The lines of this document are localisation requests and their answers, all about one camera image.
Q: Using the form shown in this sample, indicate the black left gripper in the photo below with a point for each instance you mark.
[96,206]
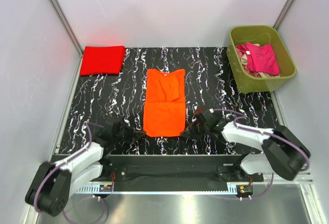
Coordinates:
[129,132]

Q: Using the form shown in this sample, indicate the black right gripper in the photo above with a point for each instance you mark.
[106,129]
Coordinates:
[196,128]

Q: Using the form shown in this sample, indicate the orange t shirt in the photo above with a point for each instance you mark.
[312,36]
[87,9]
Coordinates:
[165,103]

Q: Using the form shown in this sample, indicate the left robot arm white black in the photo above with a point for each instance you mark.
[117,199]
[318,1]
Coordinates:
[55,182]

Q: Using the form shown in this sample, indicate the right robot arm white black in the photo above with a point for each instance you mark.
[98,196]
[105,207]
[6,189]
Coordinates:
[280,151]

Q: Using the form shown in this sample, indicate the red folded t shirt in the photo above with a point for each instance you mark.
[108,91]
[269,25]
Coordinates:
[102,60]

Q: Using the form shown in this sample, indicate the olive green plastic bin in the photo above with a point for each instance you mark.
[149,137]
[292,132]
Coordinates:
[259,59]

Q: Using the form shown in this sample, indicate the pink t shirt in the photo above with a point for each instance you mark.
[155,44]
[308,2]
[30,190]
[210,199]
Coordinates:
[259,59]

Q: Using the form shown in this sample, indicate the white slotted cable duct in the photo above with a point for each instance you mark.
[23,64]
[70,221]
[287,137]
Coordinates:
[203,189]

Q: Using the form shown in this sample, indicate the right corner aluminium post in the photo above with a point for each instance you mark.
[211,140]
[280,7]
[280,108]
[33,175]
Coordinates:
[283,13]

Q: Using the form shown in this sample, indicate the corner aluminium post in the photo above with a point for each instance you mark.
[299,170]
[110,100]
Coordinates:
[283,13]
[66,25]

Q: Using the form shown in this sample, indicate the left corner aluminium post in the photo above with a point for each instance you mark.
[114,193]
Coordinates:
[66,25]

